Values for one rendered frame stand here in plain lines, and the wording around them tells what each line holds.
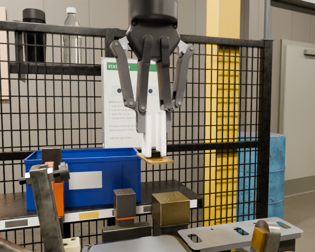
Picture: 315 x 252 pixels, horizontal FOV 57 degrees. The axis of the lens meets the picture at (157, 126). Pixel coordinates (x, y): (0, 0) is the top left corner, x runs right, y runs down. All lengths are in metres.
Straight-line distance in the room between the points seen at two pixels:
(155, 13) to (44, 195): 0.29
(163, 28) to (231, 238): 0.48
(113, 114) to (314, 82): 4.10
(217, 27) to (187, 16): 2.27
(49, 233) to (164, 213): 0.37
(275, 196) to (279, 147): 0.48
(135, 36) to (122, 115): 0.57
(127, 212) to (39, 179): 0.38
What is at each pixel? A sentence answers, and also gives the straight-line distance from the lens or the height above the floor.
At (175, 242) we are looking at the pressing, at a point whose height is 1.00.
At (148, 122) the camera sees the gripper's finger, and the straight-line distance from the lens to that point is 0.43.
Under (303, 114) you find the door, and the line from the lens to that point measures 4.65.
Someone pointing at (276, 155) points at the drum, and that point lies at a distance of 3.07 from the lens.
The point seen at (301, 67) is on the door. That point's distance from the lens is 4.62.
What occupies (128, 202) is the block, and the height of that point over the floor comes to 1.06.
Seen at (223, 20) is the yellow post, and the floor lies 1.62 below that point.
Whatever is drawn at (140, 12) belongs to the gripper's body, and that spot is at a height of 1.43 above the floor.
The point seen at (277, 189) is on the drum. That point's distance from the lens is 3.16.
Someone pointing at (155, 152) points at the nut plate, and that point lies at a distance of 0.45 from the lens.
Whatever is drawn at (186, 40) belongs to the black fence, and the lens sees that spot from 1.08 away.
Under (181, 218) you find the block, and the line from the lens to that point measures 0.77.
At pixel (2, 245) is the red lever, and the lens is 0.47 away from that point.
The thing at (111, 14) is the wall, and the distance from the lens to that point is 3.05.
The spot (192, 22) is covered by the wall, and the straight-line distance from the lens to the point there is 3.47.
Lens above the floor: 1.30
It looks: 4 degrees down
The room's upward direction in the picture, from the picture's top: straight up
